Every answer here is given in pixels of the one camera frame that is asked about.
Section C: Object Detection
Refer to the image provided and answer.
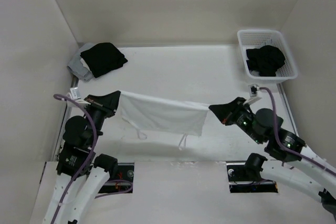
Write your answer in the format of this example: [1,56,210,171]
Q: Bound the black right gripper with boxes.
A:
[208,95,263,143]

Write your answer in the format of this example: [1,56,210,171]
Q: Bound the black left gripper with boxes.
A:
[83,90,122,146]

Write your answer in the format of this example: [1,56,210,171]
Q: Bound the white tank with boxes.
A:
[118,91,209,150]
[80,59,90,71]

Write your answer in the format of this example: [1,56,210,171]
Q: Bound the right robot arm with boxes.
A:
[209,97,335,215]

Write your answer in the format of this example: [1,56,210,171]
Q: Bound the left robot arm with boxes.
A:
[43,91,121,223]

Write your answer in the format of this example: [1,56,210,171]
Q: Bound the folded black tank top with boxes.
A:
[80,42,128,78]

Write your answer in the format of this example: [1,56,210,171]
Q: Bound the folded white tank top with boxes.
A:
[80,59,90,71]

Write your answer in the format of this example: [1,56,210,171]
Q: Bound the folded grey tank top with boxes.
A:
[67,42,95,82]

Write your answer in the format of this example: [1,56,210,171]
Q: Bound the black tank tops in basket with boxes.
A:
[246,45,286,77]

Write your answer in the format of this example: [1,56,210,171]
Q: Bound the white garment in basket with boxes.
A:
[249,70,260,77]

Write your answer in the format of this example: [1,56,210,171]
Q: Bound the white plastic basket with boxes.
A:
[237,29,298,84]

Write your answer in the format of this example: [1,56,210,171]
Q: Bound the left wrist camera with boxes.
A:
[67,87,89,105]

